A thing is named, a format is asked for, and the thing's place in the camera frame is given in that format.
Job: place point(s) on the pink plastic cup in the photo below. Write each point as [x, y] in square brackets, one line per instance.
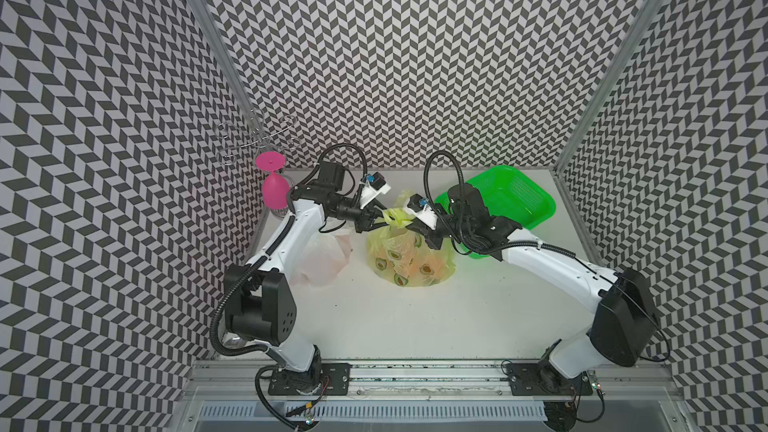
[275, 190]

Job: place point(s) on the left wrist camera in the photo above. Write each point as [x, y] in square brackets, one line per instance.
[374, 185]

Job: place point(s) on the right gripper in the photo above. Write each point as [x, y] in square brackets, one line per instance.
[429, 234]

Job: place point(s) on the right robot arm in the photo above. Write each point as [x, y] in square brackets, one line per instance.
[625, 317]

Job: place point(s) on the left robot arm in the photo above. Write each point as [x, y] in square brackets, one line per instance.
[258, 311]

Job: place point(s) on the white plastic bag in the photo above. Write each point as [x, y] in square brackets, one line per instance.
[324, 258]

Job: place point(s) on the green plastic basket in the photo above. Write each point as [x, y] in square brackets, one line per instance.
[516, 198]

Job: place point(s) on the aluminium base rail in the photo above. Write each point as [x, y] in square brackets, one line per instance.
[430, 395]

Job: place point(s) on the wire rack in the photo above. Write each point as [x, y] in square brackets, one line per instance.
[237, 142]

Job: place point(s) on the aluminium corner post left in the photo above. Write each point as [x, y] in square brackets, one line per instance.
[214, 38]

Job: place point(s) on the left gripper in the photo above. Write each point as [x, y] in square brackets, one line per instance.
[366, 223]

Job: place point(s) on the aluminium corner post right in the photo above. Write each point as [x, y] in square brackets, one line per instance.
[639, 27]

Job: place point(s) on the aluminium corner post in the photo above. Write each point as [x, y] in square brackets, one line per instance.
[639, 27]
[214, 38]

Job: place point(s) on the yellow green plastic bag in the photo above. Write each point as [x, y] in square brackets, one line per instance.
[401, 256]

